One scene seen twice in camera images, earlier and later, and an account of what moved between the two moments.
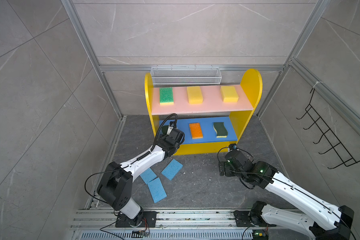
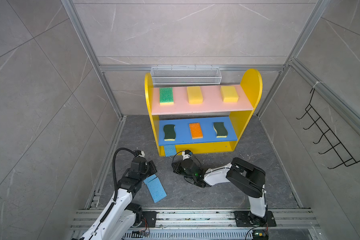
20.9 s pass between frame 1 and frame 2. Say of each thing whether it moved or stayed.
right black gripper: moved
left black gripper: moved
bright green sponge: stayed
